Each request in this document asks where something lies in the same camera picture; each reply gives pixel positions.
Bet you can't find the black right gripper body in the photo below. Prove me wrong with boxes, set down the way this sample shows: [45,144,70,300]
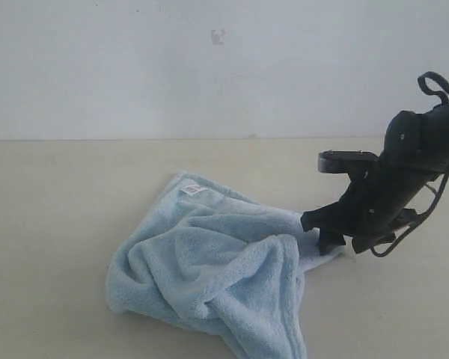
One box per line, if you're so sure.
[339,156,423,254]

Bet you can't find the light blue fluffy towel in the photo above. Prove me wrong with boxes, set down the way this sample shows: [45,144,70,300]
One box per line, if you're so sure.
[105,171,337,358]

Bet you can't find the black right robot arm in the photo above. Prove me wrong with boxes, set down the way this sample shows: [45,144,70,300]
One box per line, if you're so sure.
[301,103,449,255]

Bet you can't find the white printed clothing size label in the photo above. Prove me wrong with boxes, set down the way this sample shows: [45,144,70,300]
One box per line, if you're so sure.
[180,184,207,196]

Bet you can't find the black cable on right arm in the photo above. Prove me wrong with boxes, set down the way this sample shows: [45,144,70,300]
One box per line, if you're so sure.
[370,174,449,258]

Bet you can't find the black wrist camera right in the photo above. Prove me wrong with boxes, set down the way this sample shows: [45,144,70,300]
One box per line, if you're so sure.
[317,150,379,178]

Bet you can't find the black strap loop on arm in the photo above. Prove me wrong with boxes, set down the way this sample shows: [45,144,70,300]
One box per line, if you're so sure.
[417,71,449,105]

